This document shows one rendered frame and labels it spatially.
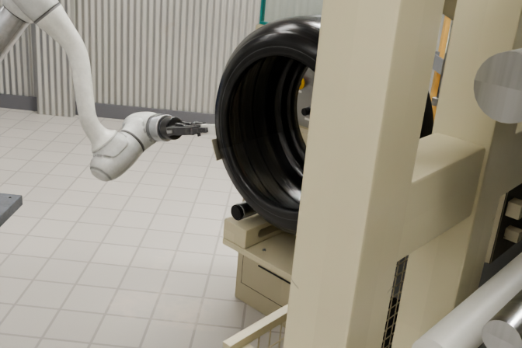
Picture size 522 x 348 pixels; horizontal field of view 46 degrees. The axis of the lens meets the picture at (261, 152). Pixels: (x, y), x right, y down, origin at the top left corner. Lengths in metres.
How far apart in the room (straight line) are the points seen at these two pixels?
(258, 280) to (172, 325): 0.42
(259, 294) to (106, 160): 1.14
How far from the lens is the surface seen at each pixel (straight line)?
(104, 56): 5.25
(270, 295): 2.77
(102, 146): 1.99
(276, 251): 1.72
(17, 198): 2.38
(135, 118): 2.07
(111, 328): 2.76
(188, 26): 5.04
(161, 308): 2.87
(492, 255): 1.64
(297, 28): 1.46
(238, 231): 1.71
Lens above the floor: 1.65
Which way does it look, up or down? 20 degrees down
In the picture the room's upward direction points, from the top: 5 degrees clockwise
